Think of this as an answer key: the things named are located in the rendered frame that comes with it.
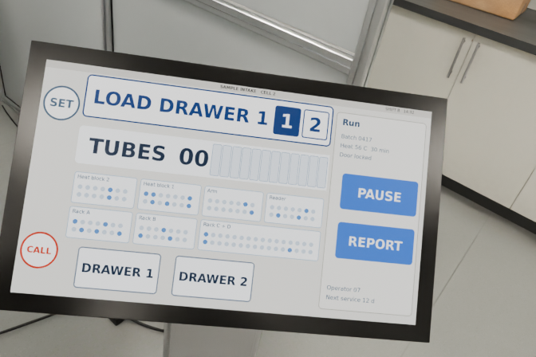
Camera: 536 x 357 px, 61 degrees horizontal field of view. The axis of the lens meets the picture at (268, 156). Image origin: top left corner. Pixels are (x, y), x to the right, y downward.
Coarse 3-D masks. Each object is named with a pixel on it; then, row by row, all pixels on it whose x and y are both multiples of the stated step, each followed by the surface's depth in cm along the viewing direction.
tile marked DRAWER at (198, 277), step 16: (176, 256) 53; (176, 272) 53; (192, 272) 53; (208, 272) 54; (224, 272) 54; (240, 272) 54; (176, 288) 53; (192, 288) 53; (208, 288) 54; (224, 288) 54; (240, 288) 54
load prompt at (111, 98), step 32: (96, 96) 54; (128, 96) 54; (160, 96) 55; (192, 96) 55; (224, 96) 56; (256, 96) 56; (192, 128) 55; (224, 128) 55; (256, 128) 56; (288, 128) 56; (320, 128) 57
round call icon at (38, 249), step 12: (24, 240) 51; (36, 240) 52; (48, 240) 52; (60, 240) 52; (24, 252) 51; (36, 252) 52; (48, 252) 52; (24, 264) 51; (36, 264) 51; (48, 264) 52
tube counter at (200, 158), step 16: (192, 144) 55; (208, 144) 55; (224, 144) 55; (240, 144) 55; (176, 160) 54; (192, 160) 54; (208, 160) 55; (224, 160) 55; (240, 160) 55; (256, 160) 55; (272, 160) 56; (288, 160) 56; (304, 160) 56; (320, 160) 56; (208, 176) 55; (224, 176) 55; (240, 176) 55; (256, 176) 55; (272, 176) 55; (288, 176) 56; (304, 176) 56; (320, 176) 56
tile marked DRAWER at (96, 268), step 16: (80, 256) 52; (96, 256) 52; (112, 256) 52; (128, 256) 53; (144, 256) 53; (160, 256) 53; (80, 272) 52; (96, 272) 52; (112, 272) 52; (128, 272) 53; (144, 272) 53; (96, 288) 52; (112, 288) 52; (128, 288) 52; (144, 288) 53
